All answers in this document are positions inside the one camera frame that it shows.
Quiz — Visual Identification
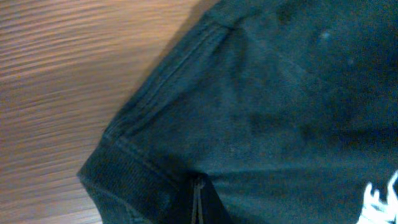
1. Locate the black t-shirt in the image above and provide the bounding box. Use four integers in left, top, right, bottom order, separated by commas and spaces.
78, 0, 397, 223

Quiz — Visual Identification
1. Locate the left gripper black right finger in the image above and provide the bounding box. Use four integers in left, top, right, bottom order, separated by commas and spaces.
197, 180, 232, 224

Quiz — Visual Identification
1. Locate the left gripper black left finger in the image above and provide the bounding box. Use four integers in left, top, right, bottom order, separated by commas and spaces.
174, 179, 198, 224

